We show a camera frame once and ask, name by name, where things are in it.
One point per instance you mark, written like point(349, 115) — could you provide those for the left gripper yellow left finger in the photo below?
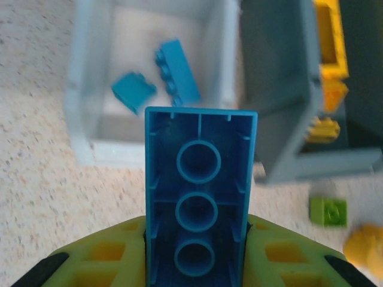
point(89, 263)

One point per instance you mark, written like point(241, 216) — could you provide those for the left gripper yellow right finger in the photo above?
point(293, 263)

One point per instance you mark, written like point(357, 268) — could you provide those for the yellow-orange lego brick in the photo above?
point(333, 97)
point(365, 248)
point(324, 130)

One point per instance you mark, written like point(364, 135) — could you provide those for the blue sloped lego brick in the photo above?
point(131, 89)

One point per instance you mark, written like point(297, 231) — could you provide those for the yellow lego window frame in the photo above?
point(332, 70)

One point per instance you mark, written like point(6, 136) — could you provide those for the lime green lego brick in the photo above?
point(329, 212)

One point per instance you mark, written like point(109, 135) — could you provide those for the white plastic bin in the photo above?
point(89, 89)

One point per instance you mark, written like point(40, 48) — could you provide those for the grey plastic bin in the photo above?
point(278, 89)

